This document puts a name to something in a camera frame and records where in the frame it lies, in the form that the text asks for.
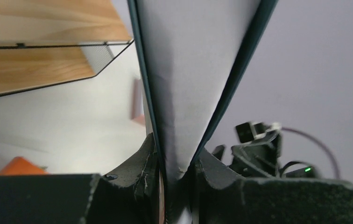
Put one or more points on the black wire wooden shelf rack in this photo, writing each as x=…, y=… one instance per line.
x=49, y=42

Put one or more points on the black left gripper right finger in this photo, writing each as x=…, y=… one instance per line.
x=224, y=197

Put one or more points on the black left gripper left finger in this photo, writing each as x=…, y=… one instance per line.
x=129, y=194

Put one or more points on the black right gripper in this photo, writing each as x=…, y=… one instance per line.
x=259, y=151

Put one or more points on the pink floral Designer Fate book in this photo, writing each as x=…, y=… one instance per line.
x=137, y=111

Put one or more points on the orange Good Morning book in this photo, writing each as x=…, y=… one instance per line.
x=21, y=166

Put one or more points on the teal Humor book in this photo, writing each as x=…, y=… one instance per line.
x=192, y=56

